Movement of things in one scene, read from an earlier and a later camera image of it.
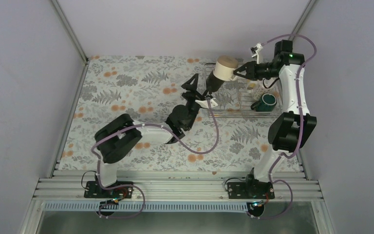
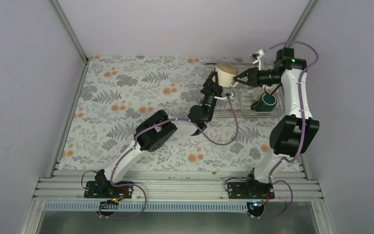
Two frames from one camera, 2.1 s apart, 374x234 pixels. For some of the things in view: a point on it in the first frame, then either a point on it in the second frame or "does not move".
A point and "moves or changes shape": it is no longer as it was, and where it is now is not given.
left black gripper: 195,95 → 217,90
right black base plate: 239,190 does not move
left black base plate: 94,190 does not move
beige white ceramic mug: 224,68 moves or changes shape
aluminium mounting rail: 177,185 does not move
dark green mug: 267,104 does not move
